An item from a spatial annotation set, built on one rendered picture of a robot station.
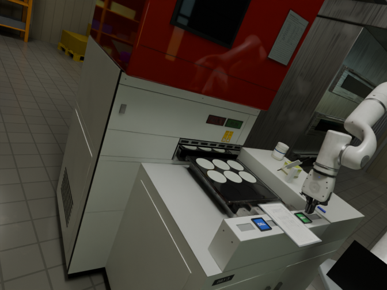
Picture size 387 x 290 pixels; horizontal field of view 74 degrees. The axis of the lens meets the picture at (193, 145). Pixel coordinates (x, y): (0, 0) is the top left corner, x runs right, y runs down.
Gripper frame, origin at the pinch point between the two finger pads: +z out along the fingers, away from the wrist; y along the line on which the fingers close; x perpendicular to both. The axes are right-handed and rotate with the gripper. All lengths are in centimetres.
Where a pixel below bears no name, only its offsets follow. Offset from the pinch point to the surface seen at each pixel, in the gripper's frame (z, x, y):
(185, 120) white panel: -17, -31, -55
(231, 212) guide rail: 12.8, -19.0, -20.8
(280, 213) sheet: 4.2, -11.1, -4.6
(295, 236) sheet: 6.4, -15.1, 6.2
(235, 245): 8.6, -39.9, 2.3
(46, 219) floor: 77, -73, -126
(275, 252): 16.9, -14.7, 1.3
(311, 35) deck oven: -114, 144, -130
